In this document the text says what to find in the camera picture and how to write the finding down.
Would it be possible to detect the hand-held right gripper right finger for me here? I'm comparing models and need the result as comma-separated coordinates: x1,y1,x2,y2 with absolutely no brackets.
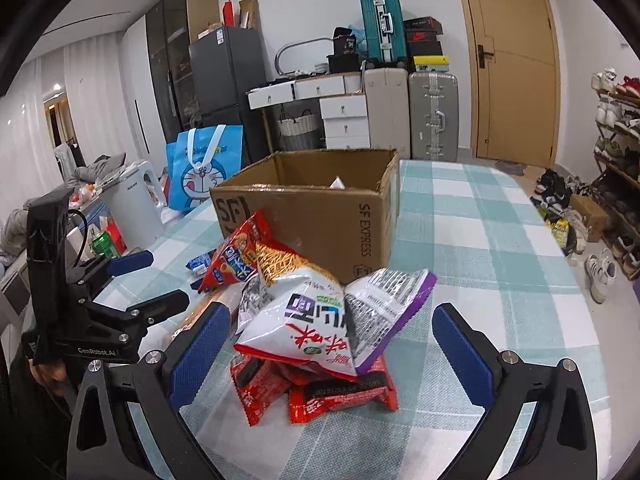
432,304,598,480

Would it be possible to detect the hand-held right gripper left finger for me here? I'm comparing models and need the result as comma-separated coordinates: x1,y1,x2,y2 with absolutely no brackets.
67,302,233,480

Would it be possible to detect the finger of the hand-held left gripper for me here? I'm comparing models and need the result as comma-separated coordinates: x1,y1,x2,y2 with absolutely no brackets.
125,289,191,332
106,249,154,277

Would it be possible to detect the clear brown bread packet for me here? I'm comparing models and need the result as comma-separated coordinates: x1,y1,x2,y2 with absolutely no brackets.
170,290,241,341

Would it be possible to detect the small blue snack packet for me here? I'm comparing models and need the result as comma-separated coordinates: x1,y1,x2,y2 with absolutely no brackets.
186,252,216,276

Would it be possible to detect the red and black snack packet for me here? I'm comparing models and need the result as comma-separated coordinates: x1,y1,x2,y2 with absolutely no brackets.
287,360,398,426
230,355,296,427

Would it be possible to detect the large red snack bag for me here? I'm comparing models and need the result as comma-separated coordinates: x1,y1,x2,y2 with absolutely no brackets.
197,210,273,293

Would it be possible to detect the purple and silver snack packet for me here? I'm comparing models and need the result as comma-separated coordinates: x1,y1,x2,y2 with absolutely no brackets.
345,268,437,375

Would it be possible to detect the white and orange snack bag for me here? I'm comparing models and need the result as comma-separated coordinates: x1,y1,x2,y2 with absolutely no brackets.
234,242,361,376

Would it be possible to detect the brown cardboard box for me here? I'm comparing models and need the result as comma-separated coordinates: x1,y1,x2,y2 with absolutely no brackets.
210,148,401,286

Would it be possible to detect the person's left hand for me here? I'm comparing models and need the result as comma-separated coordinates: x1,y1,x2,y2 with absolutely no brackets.
29,359,69,387

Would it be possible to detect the green can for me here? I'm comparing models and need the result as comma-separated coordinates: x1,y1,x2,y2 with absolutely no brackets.
90,230,118,261

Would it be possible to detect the grey clothing pile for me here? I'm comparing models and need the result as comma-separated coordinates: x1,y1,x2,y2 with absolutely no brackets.
70,155,126,191

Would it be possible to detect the teal checked tablecloth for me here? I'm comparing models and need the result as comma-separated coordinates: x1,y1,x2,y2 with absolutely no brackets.
107,160,613,480

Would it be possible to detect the blue cartoon tote bag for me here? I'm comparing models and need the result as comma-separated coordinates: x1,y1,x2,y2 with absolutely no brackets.
166,124,244,212

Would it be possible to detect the white curtain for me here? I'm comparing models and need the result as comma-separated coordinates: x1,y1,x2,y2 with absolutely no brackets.
0,35,126,196

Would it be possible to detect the white wardrobe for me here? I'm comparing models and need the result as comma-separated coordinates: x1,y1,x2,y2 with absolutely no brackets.
120,15,151,161

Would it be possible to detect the small cardboard box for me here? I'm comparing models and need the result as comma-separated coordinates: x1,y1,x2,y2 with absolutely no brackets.
570,194,608,243

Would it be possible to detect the tall glass-door cabinet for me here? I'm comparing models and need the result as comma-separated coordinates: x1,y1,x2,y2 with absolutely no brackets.
145,0,218,133

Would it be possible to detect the dark grey fridge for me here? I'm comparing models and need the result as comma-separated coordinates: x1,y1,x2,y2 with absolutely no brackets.
189,26,261,126

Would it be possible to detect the woven laundry basket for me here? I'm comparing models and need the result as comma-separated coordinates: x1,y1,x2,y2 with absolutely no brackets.
277,112,321,151

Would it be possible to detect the wooden shoe rack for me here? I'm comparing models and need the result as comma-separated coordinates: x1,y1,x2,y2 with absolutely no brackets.
592,67,640,281

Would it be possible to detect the silver suitcase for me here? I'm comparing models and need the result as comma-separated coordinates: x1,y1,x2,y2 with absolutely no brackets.
408,71,459,162

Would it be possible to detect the beige suitcase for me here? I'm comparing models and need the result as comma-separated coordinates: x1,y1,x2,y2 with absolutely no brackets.
363,66,411,158

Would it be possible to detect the white desk with drawers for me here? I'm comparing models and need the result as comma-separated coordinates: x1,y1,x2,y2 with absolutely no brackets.
247,72,373,151

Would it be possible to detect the flat cardboard carton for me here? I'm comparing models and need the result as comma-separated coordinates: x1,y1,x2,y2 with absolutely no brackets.
237,0,261,31

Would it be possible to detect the wooden door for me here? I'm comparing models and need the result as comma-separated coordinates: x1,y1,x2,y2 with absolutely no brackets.
452,0,561,168

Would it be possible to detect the collection of assorted shoes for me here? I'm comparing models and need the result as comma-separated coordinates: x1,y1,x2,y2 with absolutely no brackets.
530,67,640,306

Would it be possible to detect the black box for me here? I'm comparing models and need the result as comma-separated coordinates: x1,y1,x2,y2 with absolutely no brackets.
327,54,363,73

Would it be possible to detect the yellow and black shoebox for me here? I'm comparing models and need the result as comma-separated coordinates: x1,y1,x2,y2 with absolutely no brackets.
412,56,451,73

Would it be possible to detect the black paper bag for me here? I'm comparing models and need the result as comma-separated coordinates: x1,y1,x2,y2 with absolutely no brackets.
332,27,358,56

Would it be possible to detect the teal suitcase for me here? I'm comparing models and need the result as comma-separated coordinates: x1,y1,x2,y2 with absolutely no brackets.
360,0,408,66

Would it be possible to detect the black cable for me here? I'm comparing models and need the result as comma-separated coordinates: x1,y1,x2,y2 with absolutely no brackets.
70,209,90,263

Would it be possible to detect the oval metal frame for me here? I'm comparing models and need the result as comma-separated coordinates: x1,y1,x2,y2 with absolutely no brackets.
275,37,336,78

